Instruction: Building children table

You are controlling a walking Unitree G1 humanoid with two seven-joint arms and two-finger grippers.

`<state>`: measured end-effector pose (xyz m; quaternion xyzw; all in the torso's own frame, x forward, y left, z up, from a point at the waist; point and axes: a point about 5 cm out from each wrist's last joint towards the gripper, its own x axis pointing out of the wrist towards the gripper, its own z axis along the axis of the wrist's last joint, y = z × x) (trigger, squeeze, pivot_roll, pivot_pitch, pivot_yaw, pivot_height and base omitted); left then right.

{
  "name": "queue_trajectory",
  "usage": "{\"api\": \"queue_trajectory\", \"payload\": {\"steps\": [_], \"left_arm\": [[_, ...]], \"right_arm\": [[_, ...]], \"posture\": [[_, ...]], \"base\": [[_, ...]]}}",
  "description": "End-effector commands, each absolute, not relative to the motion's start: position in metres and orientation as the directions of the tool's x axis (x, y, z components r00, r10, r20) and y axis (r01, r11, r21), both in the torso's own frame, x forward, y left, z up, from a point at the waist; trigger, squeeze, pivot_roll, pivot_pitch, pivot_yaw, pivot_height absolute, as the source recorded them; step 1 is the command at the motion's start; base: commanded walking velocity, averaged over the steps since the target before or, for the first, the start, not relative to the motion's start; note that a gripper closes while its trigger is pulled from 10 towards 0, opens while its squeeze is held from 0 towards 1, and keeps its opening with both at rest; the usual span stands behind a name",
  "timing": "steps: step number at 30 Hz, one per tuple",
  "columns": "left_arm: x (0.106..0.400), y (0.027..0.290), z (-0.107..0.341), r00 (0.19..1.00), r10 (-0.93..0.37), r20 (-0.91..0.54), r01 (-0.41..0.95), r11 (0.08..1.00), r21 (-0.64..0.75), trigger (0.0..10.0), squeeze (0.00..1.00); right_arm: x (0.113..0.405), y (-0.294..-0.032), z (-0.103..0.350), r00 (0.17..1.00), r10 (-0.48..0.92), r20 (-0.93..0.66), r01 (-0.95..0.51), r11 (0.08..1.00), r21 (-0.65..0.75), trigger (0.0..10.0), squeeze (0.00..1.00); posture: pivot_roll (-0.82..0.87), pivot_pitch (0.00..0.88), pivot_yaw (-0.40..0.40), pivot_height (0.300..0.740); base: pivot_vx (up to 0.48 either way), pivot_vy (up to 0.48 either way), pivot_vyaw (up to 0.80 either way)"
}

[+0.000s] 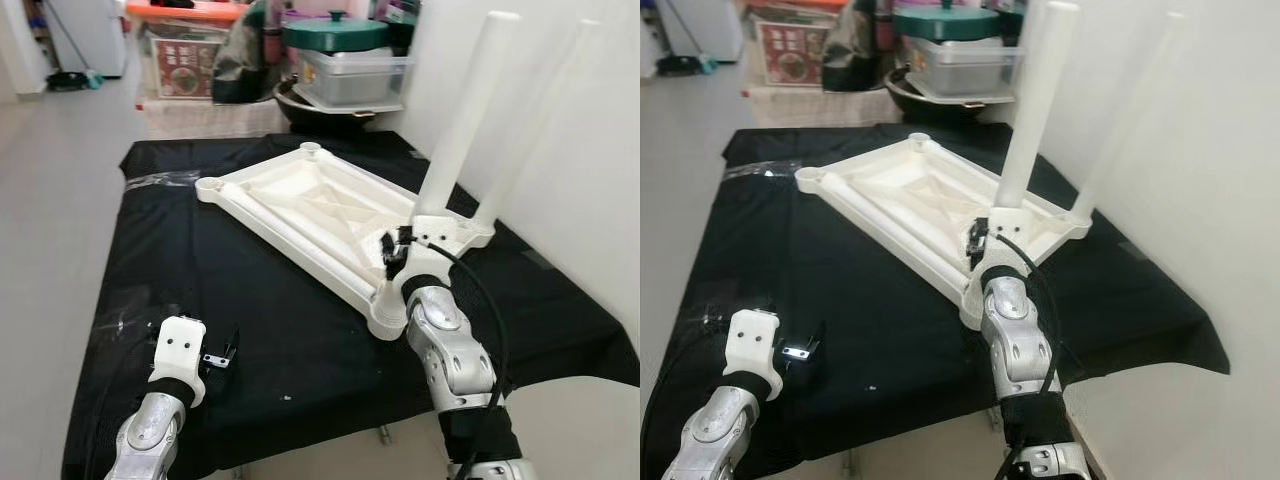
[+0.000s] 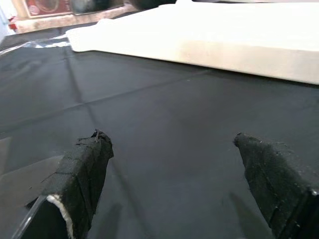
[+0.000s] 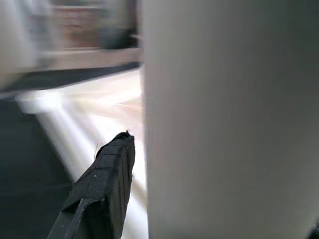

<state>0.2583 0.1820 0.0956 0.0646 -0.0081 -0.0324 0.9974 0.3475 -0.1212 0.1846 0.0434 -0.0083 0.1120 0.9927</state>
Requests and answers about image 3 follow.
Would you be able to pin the beige cloth covered bench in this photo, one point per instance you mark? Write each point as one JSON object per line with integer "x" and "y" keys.
{"x": 99, "y": 56}

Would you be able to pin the white plastic table top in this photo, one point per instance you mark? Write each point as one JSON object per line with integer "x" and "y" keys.
{"x": 99, "y": 99}

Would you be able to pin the black table cloth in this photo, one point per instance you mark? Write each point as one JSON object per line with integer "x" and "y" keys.
{"x": 25, "y": 149}

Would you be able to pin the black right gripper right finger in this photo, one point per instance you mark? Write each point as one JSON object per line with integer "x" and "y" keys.
{"x": 316, "y": 234}

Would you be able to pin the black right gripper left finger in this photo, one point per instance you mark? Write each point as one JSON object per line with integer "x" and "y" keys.
{"x": 104, "y": 189}

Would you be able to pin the white plastic table leg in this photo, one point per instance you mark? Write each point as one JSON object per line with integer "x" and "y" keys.
{"x": 224, "y": 124}

